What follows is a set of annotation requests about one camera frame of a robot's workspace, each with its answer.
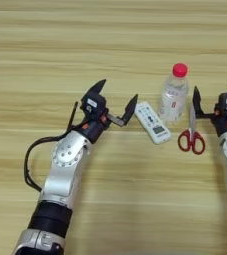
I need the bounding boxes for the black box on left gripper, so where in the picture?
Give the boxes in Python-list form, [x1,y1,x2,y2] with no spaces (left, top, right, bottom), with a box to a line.
[80,92,107,118]

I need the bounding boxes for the red handled scissors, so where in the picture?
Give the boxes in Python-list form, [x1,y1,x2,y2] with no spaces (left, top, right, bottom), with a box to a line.
[177,102,207,156]

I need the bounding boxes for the white remote control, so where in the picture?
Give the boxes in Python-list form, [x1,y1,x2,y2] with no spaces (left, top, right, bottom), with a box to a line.
[133,101,172,146]

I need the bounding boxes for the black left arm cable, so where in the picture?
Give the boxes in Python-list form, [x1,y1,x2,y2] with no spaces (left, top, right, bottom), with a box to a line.
[23,131,74,193]

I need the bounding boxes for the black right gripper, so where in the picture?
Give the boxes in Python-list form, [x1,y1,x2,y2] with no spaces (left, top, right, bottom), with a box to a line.
[191,82,227,137]

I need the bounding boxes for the clear bottle with red cap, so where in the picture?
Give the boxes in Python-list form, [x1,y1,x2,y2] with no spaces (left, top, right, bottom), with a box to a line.
[157,62,190,123]

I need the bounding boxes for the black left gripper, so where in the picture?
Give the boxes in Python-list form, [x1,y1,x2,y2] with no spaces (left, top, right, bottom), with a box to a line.
[75,78,139,144]

